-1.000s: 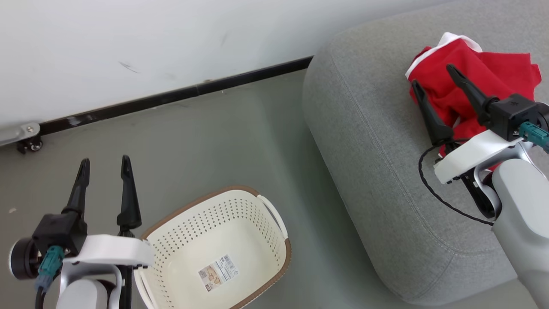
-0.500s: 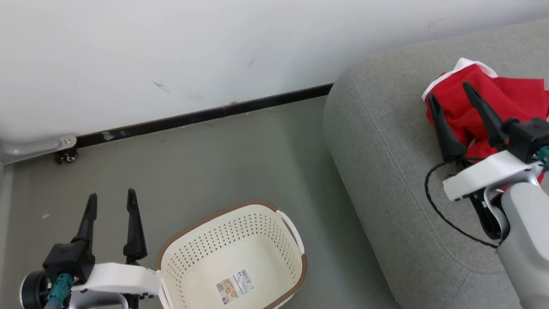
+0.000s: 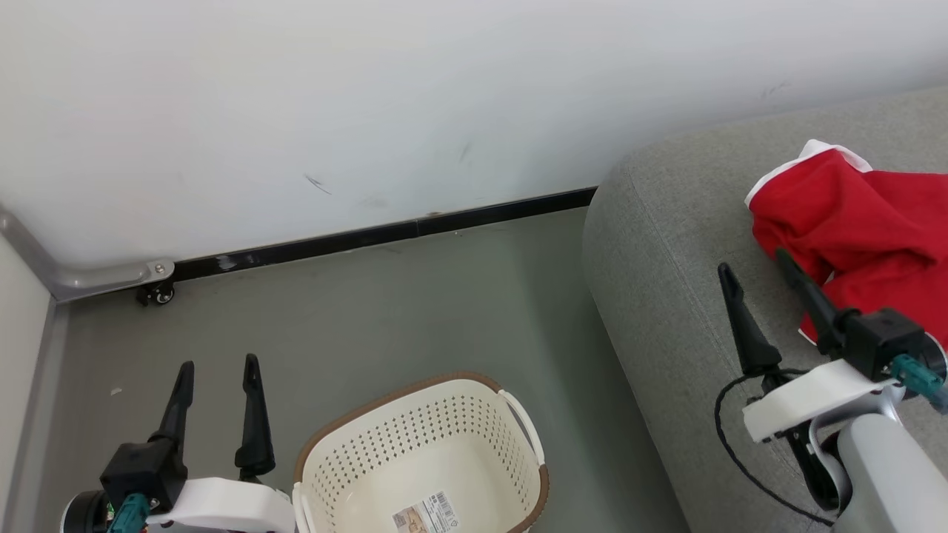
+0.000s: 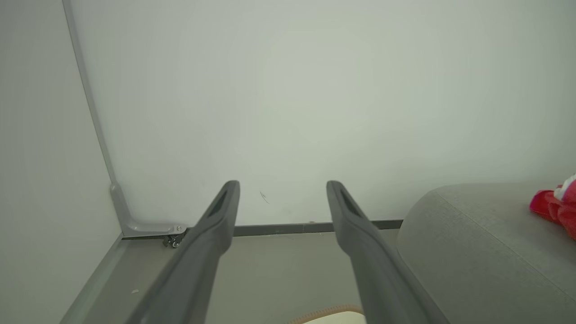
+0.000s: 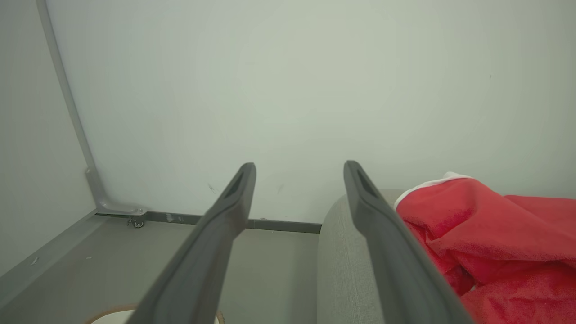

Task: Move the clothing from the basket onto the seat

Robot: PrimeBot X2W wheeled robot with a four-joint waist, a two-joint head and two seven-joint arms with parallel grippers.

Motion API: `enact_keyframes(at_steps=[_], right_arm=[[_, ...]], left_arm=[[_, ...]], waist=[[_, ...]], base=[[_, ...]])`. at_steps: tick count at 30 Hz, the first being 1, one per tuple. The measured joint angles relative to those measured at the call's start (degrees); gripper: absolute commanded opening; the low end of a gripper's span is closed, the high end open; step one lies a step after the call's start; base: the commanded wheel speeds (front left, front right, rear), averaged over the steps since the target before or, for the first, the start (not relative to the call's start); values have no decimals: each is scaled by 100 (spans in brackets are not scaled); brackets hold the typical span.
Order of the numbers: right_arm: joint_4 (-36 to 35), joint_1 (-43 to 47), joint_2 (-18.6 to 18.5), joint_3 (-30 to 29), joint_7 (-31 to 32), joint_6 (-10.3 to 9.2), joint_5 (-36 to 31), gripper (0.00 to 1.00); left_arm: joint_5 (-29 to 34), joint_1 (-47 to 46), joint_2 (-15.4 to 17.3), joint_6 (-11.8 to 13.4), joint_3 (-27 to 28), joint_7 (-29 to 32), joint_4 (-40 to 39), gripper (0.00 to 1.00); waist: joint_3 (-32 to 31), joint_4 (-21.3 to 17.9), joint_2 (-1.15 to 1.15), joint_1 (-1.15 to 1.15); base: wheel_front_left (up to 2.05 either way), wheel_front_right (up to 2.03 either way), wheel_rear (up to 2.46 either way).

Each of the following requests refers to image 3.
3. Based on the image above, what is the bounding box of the teal camera connector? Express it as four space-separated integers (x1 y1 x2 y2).
891 354 948 412
106 495 153 533

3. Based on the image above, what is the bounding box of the cream perforated laundry basket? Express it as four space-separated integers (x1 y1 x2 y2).
291 372 550 533

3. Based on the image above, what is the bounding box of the black baseboard strip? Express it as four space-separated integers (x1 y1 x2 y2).
172 187 599 282

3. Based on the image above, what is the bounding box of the aluminium partition frame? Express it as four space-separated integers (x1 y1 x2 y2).
0 206 177 533

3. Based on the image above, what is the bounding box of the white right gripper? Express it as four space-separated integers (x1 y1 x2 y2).
717 249 901 443

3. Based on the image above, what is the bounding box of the grey fabric sofa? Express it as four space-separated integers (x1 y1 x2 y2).
581 85 948 533

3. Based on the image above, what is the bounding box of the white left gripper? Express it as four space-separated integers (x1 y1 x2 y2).
144 354 297 533

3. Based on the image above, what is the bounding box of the teal right camera connector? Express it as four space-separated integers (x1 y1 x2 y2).
891 354 948 412

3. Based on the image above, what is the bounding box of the teal left camera connector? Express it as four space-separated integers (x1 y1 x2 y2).
106 495 153 533

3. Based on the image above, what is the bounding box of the black cylinder with green light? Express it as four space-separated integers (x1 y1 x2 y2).
61 490 112 533

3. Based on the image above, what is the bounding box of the paper label sticker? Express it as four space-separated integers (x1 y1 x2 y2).
391 490 461 533

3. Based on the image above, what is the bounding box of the red garment with wide white band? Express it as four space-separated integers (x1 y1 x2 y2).
744 139 948 349

